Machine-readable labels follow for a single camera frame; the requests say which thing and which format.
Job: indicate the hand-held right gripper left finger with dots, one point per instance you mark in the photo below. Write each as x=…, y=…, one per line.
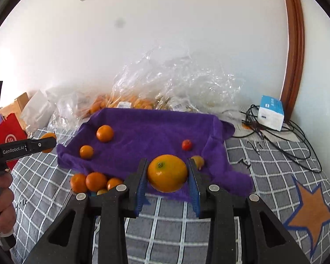
x=141, y=195

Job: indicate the purple towel-lined tray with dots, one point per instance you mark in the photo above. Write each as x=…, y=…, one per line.
x=154, y=132

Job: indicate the small orange mandarin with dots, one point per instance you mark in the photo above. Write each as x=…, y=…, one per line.
x=114, y=183
x=104, y=133
x=96, y=181
x=48, y=135
x=78, y=183
x=86, y=151

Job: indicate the grey checked tablecloth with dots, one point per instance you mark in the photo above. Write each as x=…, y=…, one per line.
x=167, y=231

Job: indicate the small clear plastic bag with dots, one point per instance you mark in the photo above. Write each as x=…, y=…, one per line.
x=68, y=110

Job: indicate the large clear plastic bag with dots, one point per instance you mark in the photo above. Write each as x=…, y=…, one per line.
x=181, y=74

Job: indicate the red paper bag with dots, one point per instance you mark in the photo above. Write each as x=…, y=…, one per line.
x=13, y=132

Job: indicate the small yellow-green fruit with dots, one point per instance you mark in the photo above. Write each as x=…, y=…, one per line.
x=199, y=161
x=102, y=192

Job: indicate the white plastic bag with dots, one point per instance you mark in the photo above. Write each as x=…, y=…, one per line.
x=37, y=108

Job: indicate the person's left hand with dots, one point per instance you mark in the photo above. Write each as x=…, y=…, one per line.
x=4, y=200

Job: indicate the yellowish orange mandarin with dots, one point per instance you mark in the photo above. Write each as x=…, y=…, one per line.
x=167, y=173

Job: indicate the red cherry tomato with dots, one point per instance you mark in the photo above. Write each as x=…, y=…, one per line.
x=186, y=144

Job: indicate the brown wooden door frame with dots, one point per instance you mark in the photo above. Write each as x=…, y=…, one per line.
x=294, y=46

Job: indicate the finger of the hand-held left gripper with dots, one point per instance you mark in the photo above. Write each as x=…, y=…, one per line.
x=41, y=145

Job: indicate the pile of bagged oranges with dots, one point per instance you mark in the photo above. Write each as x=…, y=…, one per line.
x=110, y=104

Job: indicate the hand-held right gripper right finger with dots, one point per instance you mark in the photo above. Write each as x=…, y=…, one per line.
x=194, y=195

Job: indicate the white and blue box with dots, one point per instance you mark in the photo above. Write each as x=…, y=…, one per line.
x=271, y=112

